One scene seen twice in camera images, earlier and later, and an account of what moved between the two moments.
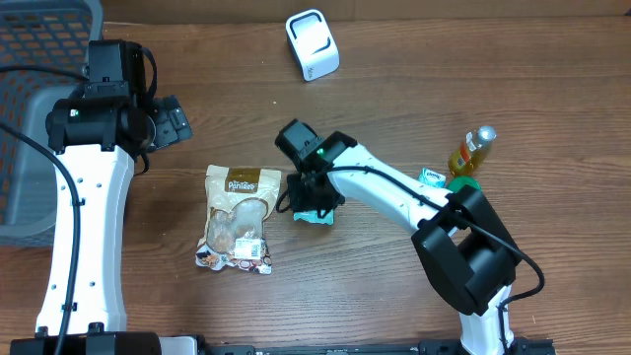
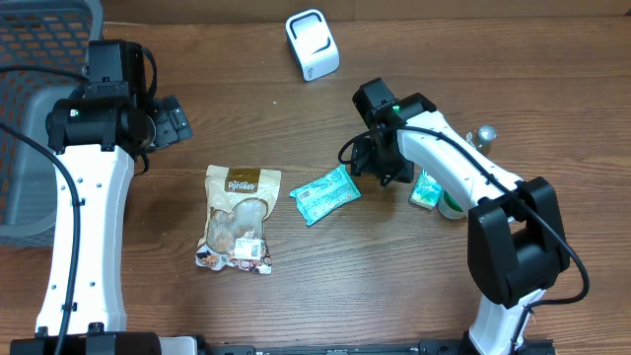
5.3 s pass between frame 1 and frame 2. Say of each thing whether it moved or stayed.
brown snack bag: stayed
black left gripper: stayed
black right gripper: moved
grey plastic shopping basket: stayed
